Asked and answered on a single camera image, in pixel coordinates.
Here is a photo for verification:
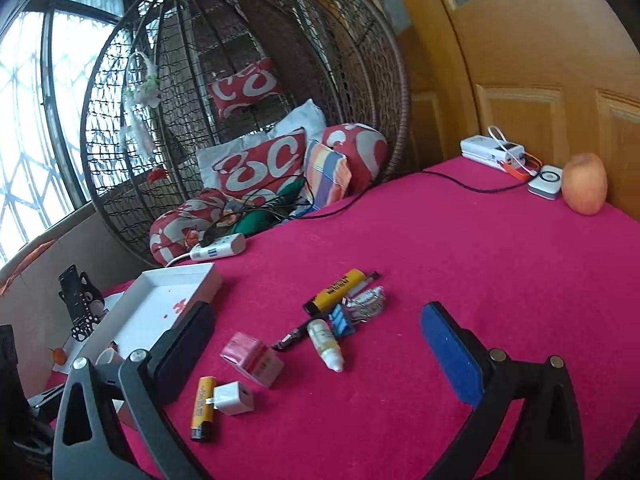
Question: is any white usb charger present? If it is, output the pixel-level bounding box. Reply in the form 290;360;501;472
205;382;255;416

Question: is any silver binder clip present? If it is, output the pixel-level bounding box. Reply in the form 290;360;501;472
344;286;386;323

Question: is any black pen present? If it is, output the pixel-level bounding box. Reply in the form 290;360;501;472
271;271;381;352

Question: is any yellow dropper bottle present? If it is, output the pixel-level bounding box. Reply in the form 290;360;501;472
307;318;344;373

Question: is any blue binder clip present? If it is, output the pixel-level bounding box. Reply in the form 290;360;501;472
328;304;356;339

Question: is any yellow lighter with black cap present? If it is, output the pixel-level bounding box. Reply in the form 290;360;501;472
303;269;367;316

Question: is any brown tape roll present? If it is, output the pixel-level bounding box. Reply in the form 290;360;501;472
96;347;124;366

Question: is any small orange on paper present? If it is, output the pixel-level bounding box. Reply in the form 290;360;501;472
51;348;67;366

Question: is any black cat phone stand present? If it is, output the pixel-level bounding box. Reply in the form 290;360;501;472
58;264;105;342

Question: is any black smartphone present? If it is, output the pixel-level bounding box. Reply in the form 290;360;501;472
58;264;87;325

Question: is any white cardboard tray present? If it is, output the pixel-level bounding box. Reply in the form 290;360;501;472
77;262;222;362

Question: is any orange cloth on ledge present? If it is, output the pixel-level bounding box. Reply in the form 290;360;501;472
0;240;55;296

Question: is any red white rolled cushion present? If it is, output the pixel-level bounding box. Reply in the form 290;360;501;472
150;190;230;266

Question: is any magenta tablecloth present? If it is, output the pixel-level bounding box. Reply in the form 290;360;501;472
44;155;640;480

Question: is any white power strip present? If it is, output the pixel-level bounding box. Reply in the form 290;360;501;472
189;233;246;261

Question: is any small white square device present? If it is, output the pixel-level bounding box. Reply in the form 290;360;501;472
527;165;563;200

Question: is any red apple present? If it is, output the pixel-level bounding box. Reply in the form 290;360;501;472
562;153;608;216

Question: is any white power bank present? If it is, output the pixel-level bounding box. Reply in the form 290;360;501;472
460;136;525;171

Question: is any green cloth bag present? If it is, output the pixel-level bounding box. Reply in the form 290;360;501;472
230;177;305;237

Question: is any red white square cushion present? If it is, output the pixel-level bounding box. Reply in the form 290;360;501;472
205;128;306;205

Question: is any red white round cushion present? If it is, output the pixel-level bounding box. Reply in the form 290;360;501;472
322;122;388;195

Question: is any plaid cushion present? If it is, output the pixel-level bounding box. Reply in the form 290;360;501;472
302;140;352;211

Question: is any white feather dreamcatcher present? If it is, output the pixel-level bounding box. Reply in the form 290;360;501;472
118;50;168;185

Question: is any wooden door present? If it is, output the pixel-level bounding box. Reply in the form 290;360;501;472
349;0;640;221

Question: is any small red white headrest pillow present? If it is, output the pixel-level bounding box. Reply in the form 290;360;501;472
207;58;284;120

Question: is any wicker hanging egg chair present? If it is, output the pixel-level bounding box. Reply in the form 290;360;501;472
80;0;409;263

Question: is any black cable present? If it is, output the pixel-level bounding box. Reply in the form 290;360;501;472
199;152;544;248

